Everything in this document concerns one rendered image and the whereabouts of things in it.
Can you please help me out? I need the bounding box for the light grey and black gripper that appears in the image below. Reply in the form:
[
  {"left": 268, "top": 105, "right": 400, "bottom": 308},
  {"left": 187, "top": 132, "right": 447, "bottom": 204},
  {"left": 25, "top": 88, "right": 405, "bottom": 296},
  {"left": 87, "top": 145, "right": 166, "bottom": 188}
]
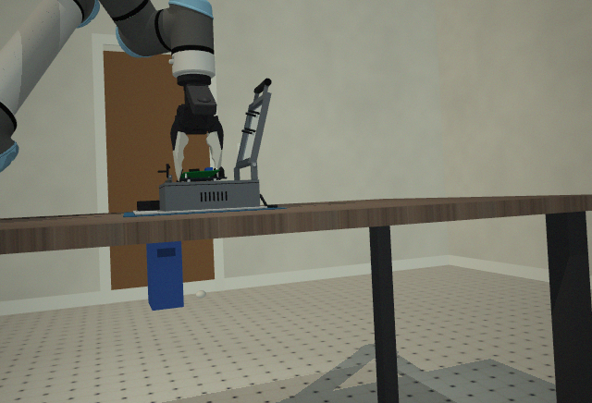
[{"left": 170, "top": 74, "right": 224, "bottom": 181}]

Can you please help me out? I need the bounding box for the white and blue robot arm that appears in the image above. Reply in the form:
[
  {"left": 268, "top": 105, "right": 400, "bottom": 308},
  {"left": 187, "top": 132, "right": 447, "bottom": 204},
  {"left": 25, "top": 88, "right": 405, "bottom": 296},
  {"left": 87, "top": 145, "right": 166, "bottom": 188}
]
[{"left": 0, "top": 0, "right": 216, "bottom": 173}]

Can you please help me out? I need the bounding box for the green circuit board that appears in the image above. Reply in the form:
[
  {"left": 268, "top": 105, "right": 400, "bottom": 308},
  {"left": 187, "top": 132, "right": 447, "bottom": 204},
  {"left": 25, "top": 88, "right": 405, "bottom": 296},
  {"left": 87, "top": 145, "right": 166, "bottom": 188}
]
[{"left": 181, "top": 167, "right": 220, "bottom": 178}]

